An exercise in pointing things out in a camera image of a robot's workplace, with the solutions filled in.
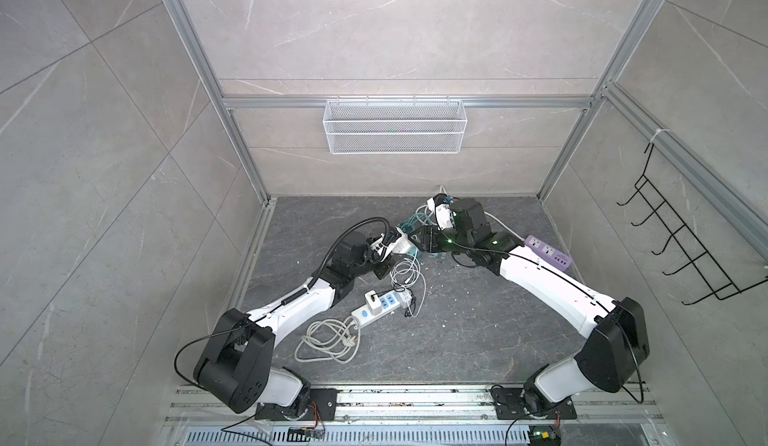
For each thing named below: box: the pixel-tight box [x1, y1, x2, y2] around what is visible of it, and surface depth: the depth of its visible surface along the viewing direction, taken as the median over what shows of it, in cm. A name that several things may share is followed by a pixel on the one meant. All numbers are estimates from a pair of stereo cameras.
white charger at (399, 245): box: [380, 227, 415, 262], surface depth 79 cm
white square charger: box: [364, 290, 383, 316], surface depth 85 cm
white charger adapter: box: [398, 289, 413, 309], surface depth 87 cm
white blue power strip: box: [351, 290, 401, 328], surface depth 89 cm
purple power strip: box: [524, 235, 573, 273], surface depth 103 cm
